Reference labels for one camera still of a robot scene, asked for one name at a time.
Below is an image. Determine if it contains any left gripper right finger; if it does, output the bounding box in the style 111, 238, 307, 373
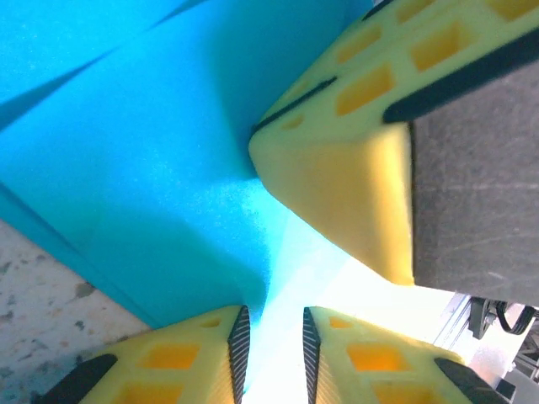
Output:
302, 306, 511, 404

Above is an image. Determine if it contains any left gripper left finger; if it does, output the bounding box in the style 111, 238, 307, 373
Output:
33, 305, 253, 404

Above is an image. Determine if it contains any blue paper sheet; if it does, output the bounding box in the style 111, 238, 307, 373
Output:
0, 0, 458, 404

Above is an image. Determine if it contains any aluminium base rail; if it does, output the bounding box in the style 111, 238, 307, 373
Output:
433, 292, 539, 404

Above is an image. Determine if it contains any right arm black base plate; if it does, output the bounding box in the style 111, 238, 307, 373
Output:
469, 296, 539, 338

